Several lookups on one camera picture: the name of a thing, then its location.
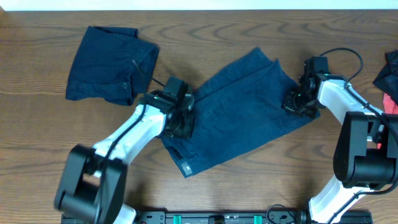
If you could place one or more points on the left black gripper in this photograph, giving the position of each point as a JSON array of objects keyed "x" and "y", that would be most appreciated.
[{"x": 181, "y": 125}]

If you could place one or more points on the red garment at edge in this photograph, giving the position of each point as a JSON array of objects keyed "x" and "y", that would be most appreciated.
[{"x": 389, "y": 105}]

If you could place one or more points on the folded dark navy shorts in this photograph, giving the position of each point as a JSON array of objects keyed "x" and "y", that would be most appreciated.
[{"x": 111, "y": 63}]

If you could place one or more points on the dark garment at edge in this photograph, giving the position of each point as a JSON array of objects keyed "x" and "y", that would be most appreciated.
[{"x": 386, "y": 80}]

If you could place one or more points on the blue denim shorts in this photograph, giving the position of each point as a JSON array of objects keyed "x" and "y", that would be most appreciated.
[{"x": 236, "y": 111}]

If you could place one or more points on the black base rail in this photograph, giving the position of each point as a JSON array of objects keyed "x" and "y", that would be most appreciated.
[{"x": 282, "y": 217}]

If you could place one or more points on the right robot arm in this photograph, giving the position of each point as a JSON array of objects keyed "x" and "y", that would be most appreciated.
[{"x": 365, "y": 158}]

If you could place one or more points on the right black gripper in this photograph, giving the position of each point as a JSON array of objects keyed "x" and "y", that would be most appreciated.
[{"x": 288, "y": 104}]

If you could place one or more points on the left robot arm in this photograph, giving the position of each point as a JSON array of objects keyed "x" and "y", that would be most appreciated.
[{"x": 93, "y": 182}]

